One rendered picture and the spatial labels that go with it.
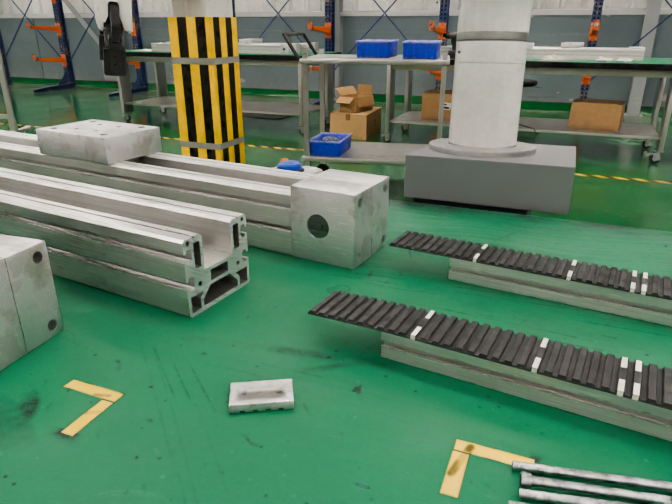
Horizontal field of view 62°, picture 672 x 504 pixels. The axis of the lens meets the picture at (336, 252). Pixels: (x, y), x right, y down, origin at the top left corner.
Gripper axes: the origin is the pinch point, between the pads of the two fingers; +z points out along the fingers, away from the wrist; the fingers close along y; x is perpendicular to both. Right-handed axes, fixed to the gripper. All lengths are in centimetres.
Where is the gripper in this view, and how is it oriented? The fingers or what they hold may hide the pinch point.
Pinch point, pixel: (112, 61)
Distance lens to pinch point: 101.7
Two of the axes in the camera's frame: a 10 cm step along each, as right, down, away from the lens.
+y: -4.0, -5.1, 7.6
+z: -1.6, 8.6, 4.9
